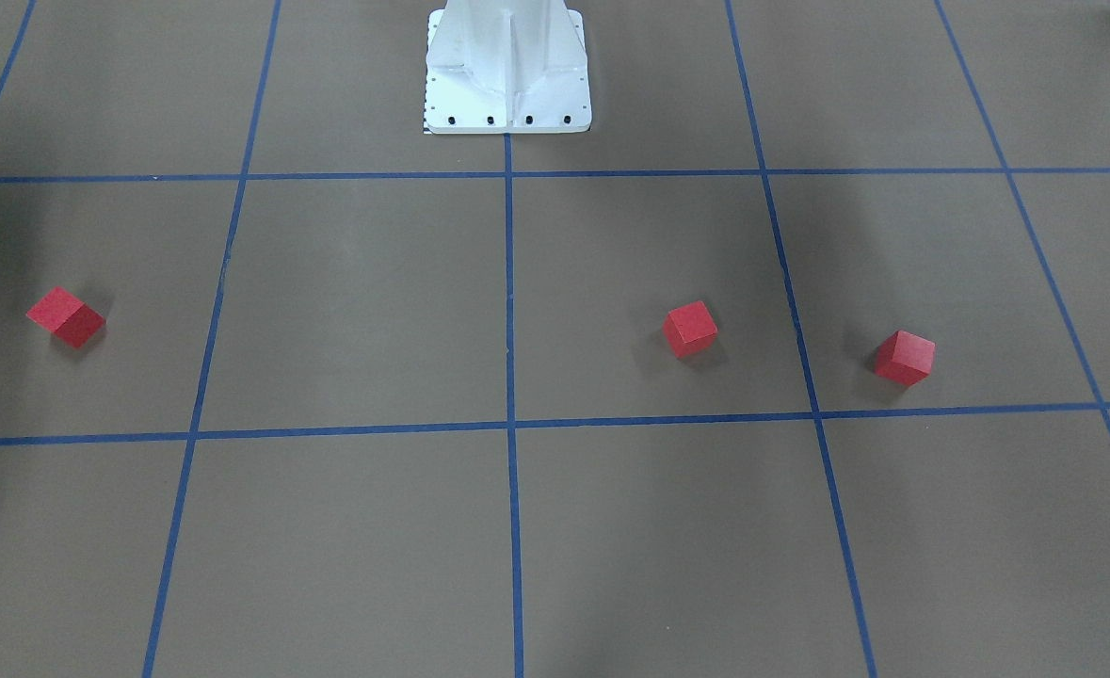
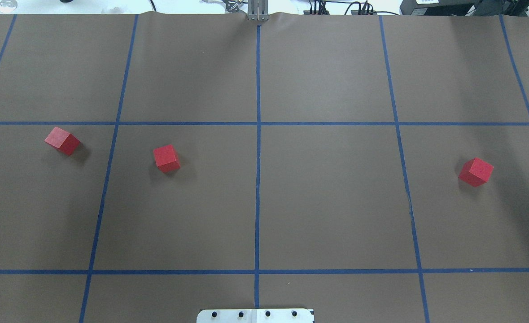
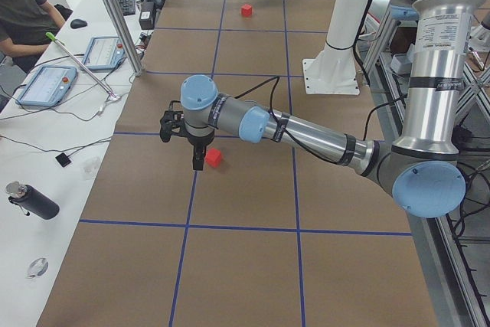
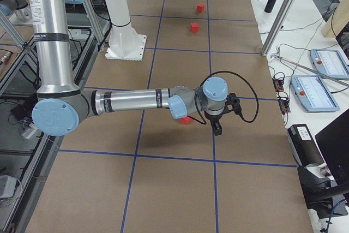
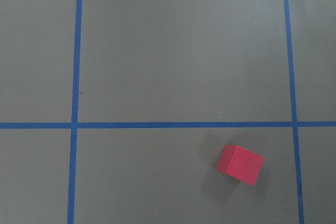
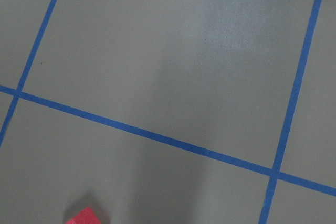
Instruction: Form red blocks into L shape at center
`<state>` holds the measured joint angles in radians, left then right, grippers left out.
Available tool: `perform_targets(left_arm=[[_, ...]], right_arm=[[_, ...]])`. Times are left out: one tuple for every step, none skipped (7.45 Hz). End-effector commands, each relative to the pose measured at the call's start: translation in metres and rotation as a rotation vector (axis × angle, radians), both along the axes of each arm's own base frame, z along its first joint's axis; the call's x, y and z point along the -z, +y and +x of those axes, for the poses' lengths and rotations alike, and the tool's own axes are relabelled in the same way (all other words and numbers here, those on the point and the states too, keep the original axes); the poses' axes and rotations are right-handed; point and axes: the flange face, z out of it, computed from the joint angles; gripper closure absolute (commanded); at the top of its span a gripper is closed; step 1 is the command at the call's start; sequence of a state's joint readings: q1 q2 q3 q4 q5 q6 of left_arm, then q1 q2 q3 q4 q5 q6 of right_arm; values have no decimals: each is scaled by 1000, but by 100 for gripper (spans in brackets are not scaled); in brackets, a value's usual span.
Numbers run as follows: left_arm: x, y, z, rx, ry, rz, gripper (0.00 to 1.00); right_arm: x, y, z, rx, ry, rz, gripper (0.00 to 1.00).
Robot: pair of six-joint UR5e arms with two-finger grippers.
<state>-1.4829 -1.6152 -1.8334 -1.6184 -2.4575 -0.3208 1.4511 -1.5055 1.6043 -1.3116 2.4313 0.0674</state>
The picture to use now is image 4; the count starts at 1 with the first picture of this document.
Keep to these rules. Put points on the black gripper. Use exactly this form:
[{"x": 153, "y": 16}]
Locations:
[{"x": 213, "y": 120}]

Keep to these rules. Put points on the red block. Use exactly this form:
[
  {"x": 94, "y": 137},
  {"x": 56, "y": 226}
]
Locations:
[
  {"x": 194, "y": 27},
  {"x": 185, "y": 120},
  {"x": 200, "y": 8}
]

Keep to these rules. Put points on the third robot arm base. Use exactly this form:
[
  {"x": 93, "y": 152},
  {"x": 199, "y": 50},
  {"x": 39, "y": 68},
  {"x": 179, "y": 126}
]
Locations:
[{"x": 20, "y": 8}]

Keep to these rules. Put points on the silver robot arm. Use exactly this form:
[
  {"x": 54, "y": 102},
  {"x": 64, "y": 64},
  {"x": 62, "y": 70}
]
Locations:
[{"x": 62, "y": 105}]

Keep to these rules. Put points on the small circuit board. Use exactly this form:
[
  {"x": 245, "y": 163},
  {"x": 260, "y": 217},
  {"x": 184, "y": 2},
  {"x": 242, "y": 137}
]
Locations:
[{"x": 278, "y": 85}]

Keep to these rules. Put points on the black box with label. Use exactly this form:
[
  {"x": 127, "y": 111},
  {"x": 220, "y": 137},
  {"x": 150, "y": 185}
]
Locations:
[{"x": 303, "y": 145}]

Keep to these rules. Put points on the teach pendant near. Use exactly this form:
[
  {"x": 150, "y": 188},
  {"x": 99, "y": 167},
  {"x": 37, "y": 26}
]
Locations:
[{"x": 313, "y": 94}]

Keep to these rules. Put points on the teach pendant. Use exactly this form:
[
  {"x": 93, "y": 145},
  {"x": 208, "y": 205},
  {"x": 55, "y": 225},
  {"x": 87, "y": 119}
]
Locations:
[
  {"x": 330, "y": 63},
  {"x": 313, "y": 94}
]

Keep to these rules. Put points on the black monitor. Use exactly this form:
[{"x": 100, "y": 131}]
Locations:
[{"x": 332, "y": 141}]

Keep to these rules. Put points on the teach pendant far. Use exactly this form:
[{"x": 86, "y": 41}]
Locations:
[{"x": 330, "y": 63}]

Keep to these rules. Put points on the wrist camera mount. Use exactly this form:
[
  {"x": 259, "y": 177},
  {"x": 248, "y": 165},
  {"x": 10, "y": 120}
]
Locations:
[{"x": 232, "y": 104}]

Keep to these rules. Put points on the white pedestal column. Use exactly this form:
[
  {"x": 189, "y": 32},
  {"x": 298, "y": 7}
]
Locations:
[{"x": 124, "y": 42}]

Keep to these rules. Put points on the aluminium frame post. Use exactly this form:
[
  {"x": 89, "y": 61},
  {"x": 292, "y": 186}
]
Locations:
[{"x": 276, "y": 27}]

